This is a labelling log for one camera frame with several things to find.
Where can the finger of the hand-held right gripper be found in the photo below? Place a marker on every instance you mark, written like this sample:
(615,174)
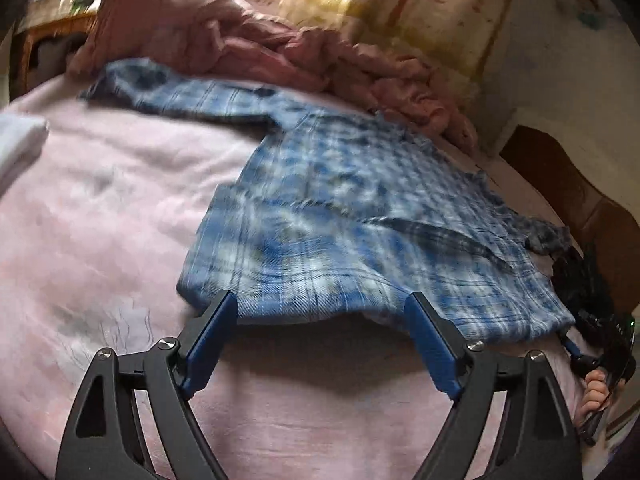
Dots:
(575,352)

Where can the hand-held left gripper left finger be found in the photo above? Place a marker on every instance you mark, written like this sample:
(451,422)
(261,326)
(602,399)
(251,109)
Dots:
(215,340)

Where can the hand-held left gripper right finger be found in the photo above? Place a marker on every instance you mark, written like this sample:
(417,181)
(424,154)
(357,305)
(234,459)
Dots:
(430,345)

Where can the blue plaid shirt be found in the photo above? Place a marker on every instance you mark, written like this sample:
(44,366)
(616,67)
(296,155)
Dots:
(325,210)

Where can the person's right hand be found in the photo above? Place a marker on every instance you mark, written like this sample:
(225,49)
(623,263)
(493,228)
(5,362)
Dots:
(595,390)

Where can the black garment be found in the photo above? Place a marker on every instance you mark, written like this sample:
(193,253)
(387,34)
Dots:
(585,280)

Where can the pink bed sheet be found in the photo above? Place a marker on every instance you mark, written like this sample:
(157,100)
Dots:
(100,220)

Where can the wooden headboard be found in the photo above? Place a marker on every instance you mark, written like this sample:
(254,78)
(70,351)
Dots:
(565,170)

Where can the white folded cloth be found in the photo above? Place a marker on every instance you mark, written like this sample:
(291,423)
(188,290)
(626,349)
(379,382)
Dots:
(17,140)

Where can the crumpled pink duvet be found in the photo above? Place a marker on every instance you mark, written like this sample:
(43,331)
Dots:
(225,35)

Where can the yellow patterned curtain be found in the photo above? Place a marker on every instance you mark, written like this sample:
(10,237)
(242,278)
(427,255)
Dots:
(425,5)

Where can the wooden side table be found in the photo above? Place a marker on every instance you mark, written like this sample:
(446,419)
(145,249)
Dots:
(45,30)

